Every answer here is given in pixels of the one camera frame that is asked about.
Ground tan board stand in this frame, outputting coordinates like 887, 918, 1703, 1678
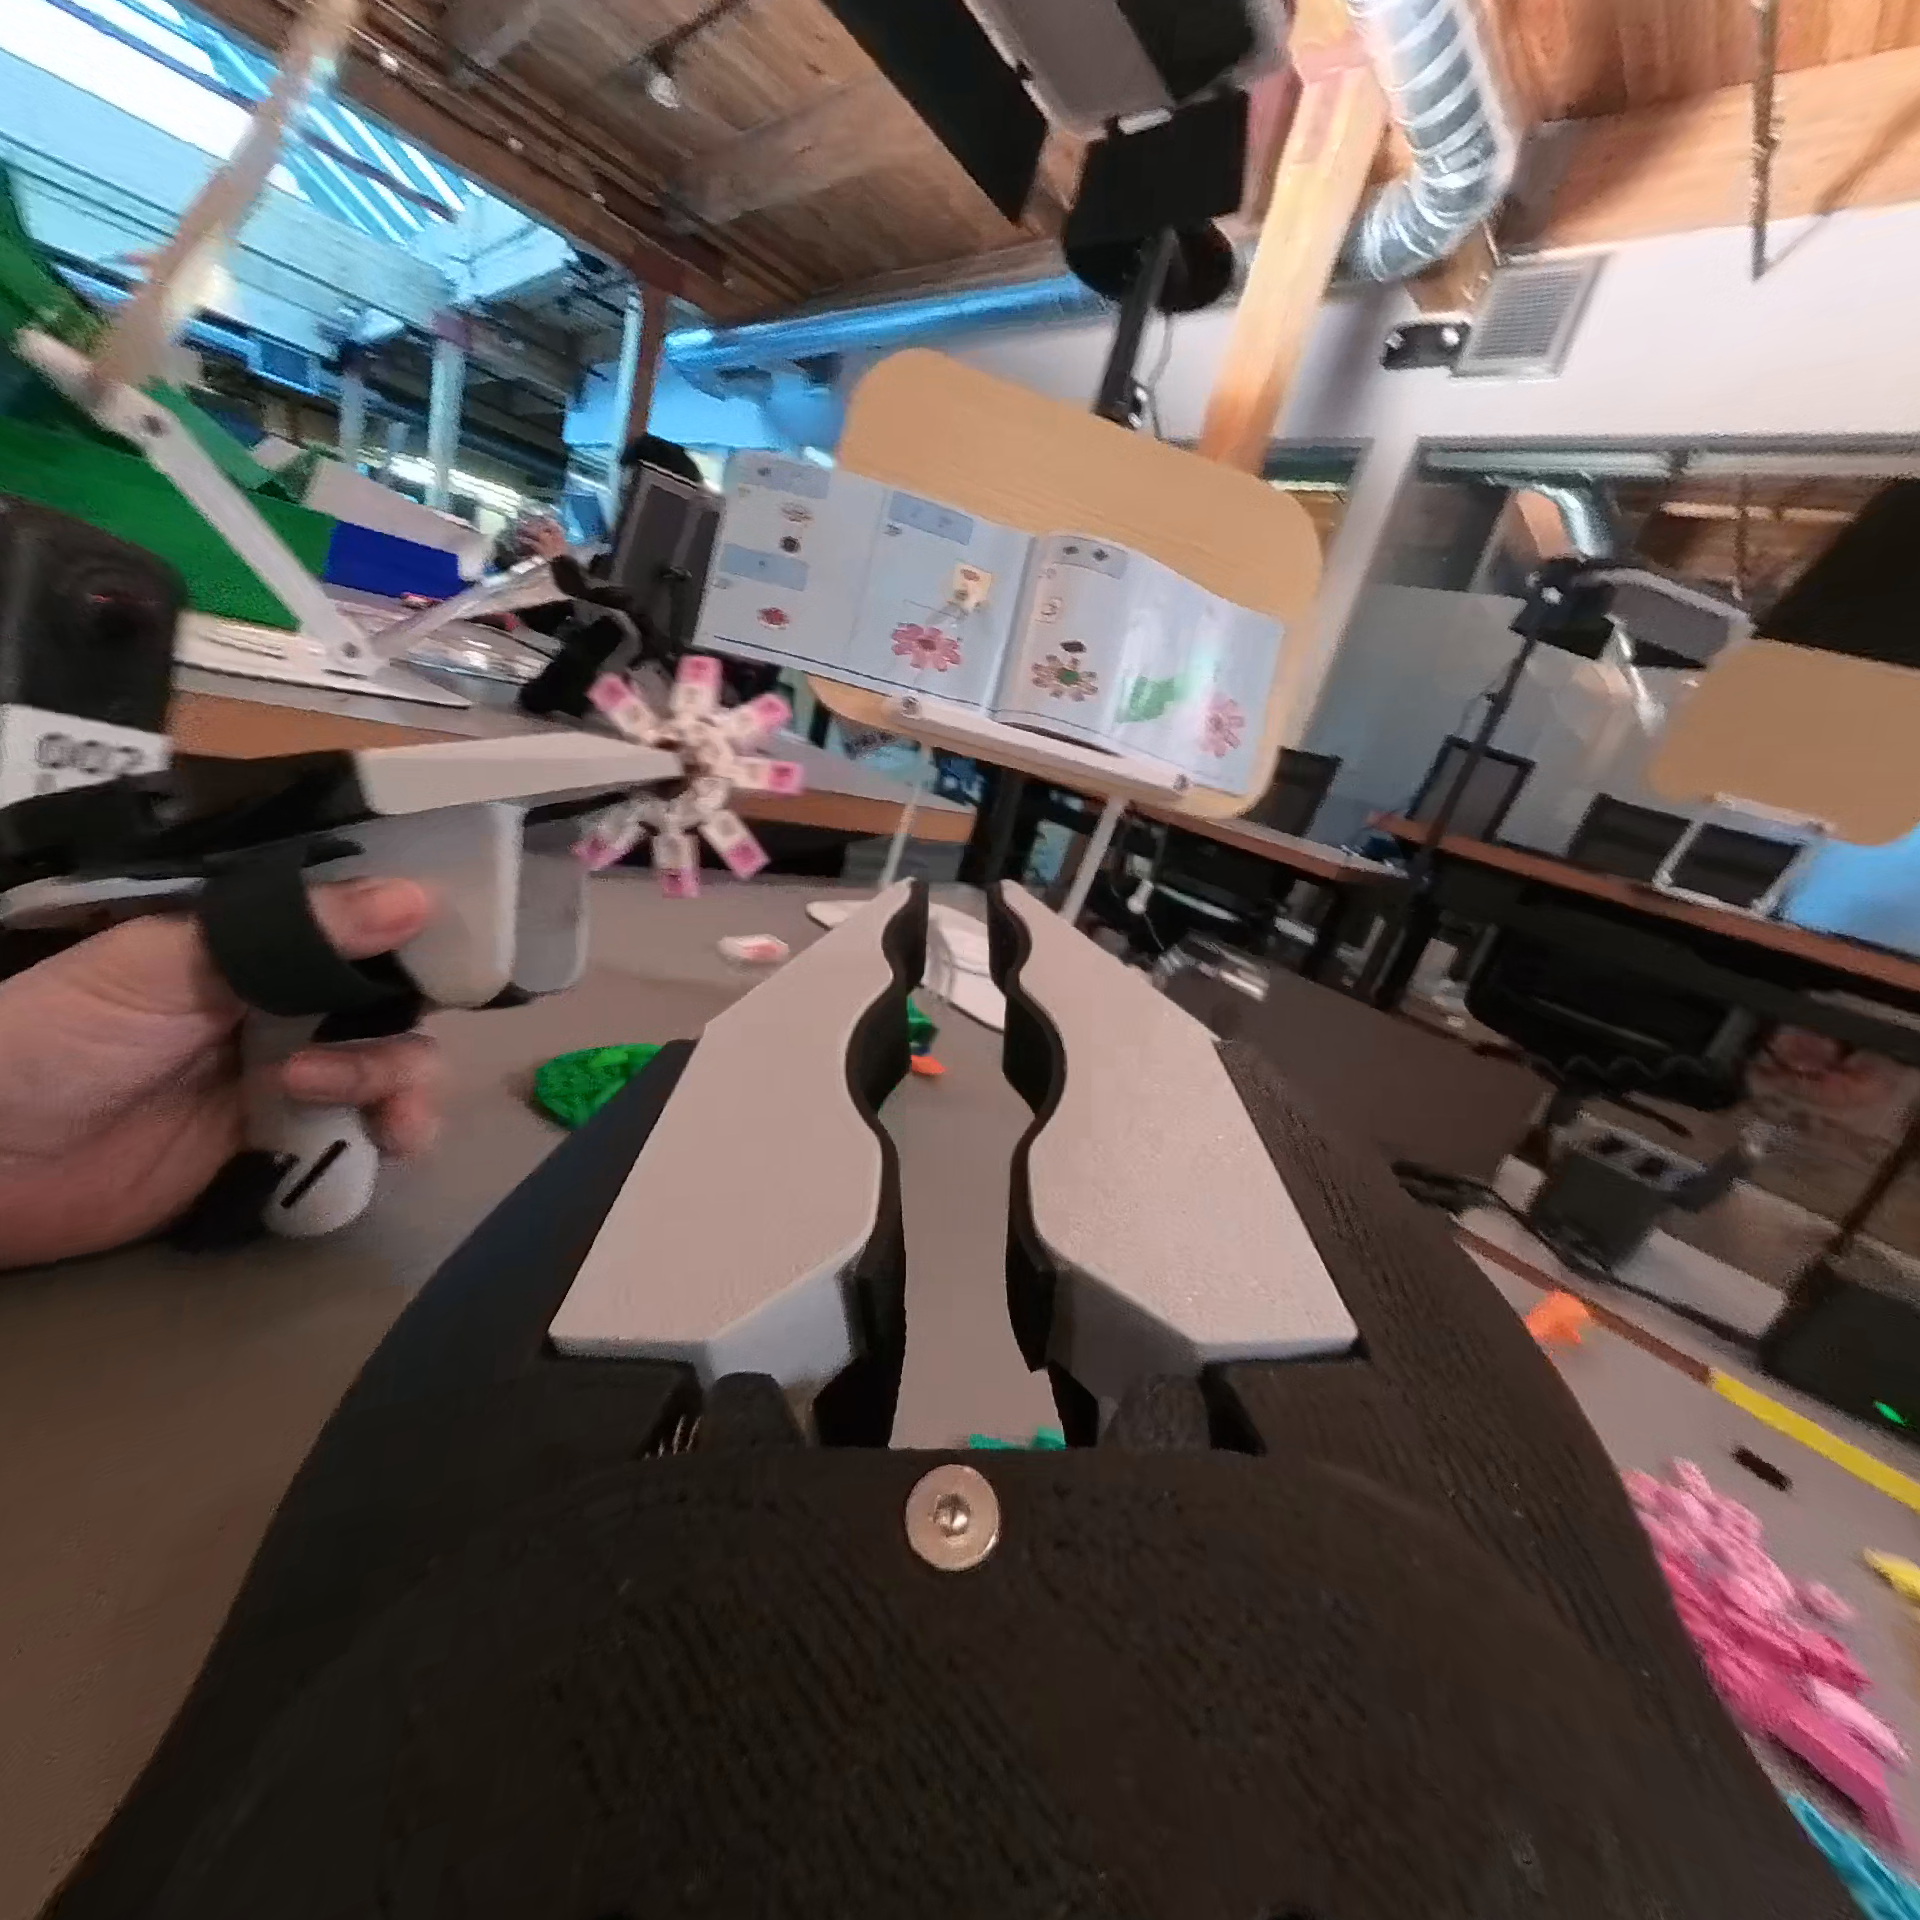
1649, 637, 1920, 914

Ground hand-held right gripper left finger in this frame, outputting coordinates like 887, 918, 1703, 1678
544, 879, 913, 1419

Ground wood edged side table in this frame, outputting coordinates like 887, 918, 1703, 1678
163, 644, 985, 845

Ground black power bank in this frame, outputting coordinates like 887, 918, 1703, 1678
1761, 1252, 1920, 1427

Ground yellow strip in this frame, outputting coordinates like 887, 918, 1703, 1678
1710, 1367, 1920, 1501

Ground wall vent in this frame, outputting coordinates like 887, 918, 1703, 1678
1450, 256, 1605, 376

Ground black charger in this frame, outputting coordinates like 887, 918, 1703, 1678
1529, 1124, 1749, 1268

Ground silver air duct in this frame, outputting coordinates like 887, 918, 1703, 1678
1341, 0, 1525, 279

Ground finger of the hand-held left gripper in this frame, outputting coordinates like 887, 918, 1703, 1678
352, 731, 697, 1010
517, 807, 590, 994

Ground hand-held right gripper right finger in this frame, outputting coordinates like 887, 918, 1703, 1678
986, 879, 1361, 1397

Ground pile of pink lego pieces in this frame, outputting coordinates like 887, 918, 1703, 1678
1627, 1463, 1912, 1853

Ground person's left hand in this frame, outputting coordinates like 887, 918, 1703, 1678
0, 878, 443, 1274

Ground green lego plant model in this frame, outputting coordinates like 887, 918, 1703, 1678
533, 996, 951, 1130

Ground lego instruction booklet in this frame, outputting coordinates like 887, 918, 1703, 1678
697, 450, 1289, 798

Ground pink lego flower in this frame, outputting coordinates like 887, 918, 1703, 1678
568, 651, 803, 902

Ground grey device on tripod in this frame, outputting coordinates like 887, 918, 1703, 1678
1475, 555, 1758, 842

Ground overhead black camera rig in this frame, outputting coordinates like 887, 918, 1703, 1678
825, 0, 1295, 429

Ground green lego baseplates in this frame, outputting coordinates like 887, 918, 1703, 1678
0, 164, 337, 634

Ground background desk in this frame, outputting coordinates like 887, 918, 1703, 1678
1370, 810, 1920, 998

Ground pile of teal lego pieces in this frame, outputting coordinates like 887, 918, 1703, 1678
1784, 1791, 1920, 1920

